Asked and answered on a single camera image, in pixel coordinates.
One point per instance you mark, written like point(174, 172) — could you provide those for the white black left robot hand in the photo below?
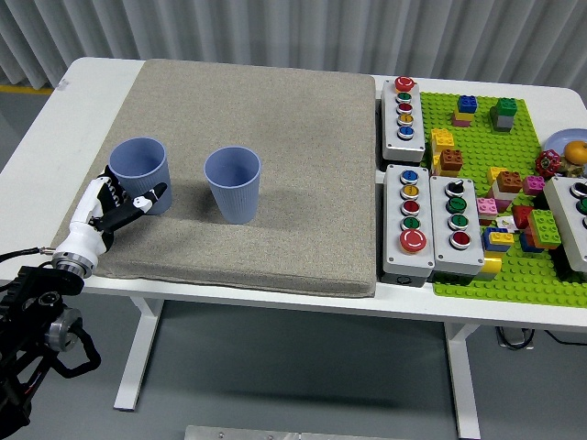
point(85, 234)

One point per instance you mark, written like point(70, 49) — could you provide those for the blue ribbed plastic cup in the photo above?
point(142, 169)
point(234, 188)

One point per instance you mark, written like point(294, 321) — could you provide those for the white table leg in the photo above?
point(136, 357)
point(464, 385)

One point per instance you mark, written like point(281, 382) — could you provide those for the yellow floor tape strip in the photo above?
point(25, 89)

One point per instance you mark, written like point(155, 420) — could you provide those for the grey-brown fabric mat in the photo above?
point(275, 174)

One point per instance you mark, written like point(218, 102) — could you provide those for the grey five-button box large stop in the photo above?
point(394, 215)

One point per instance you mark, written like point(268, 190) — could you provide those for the white pleated curtain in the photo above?
point(321, 32)

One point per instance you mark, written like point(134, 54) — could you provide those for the grey five-button box small stop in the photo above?
point(406, 146)

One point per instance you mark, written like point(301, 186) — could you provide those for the brown toy brick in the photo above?
point(509, 181)
point(450, 159)

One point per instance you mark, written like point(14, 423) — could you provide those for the thin pink toy brick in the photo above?
point(460, 123)

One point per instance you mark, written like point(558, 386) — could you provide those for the thin yellow toy brick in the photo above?
point(462, 116)

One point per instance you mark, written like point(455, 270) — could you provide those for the blue toy brick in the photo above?
point(467, 103)
point(527, 243)
point(487, 243)

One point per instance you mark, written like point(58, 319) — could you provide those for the green studded baseplate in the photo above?
point(479, 142)

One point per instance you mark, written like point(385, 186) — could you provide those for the yellow cylinder toy block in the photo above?
point(490, 266)

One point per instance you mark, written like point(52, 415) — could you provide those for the small yellow toy brick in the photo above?
point(501, 237)

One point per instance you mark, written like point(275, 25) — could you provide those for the grey toy brick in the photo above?
point(504, 123)

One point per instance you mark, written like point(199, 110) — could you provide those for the red toy brick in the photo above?
point(523, 215)

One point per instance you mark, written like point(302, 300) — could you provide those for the magenta toy brick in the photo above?
point(534, 184)

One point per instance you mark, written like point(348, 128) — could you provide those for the large green toy brick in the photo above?
point(546, 224)

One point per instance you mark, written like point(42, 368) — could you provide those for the red handwheel brass valve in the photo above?
point(547, 163)

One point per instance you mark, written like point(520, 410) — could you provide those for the grey button box partly seen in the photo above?
point(565, 220)

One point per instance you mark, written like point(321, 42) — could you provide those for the pale blue plate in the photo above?
point(559, 139)

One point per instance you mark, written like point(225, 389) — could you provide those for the orange fruit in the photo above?
point(575, 151)

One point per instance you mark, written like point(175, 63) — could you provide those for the grey box with selector switch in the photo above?
point(440, 220)

